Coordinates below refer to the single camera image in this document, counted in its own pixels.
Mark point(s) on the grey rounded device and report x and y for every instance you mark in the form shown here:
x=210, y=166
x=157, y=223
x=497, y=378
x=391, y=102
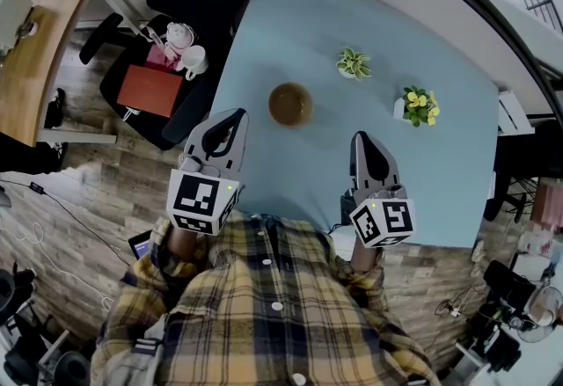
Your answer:
x=3, y=198

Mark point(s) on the light blue table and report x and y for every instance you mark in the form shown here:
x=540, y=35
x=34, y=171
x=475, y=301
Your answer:
x=308, y=24

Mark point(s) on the person's left forearm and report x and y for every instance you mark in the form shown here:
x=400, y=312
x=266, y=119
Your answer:
x=180, y=243

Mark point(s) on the white slatted crate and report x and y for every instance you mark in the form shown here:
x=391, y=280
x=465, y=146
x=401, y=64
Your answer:
x=514, y=111

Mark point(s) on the green leafy potted plant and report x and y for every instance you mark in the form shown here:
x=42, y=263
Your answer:
x=353, y=63

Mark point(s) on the dark phone with blue screen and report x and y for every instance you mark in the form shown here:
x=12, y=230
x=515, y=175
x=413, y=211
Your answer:
x=141, y=244

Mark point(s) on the person's right forearm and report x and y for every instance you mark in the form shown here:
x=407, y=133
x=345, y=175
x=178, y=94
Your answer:
x=365, y=259

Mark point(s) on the wooden desk with white frame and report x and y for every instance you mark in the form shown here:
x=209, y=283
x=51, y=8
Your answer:
x=31, y=67

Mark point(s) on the white mug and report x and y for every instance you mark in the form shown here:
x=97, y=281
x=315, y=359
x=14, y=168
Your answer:
x=193, y=59

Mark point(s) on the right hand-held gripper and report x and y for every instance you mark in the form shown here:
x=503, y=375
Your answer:
x=387, y=219

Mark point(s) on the yellow flower potted plant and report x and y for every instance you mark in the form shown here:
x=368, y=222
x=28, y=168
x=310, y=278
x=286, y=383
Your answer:
x=418, y=105

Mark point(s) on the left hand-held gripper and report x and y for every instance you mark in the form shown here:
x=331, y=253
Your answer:
x=198, y=199

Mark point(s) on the red book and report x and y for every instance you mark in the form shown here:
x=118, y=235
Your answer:
x=149, y=90

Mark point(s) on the person's yellow plaid shirt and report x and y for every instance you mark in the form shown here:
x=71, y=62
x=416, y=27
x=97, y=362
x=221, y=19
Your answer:
x=264, y=322

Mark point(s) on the pink storage box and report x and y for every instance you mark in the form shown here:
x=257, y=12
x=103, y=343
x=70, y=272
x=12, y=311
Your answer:
x=547, y=206

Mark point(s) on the white teapot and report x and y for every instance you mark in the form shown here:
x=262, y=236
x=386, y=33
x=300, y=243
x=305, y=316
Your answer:
x=178, y=36

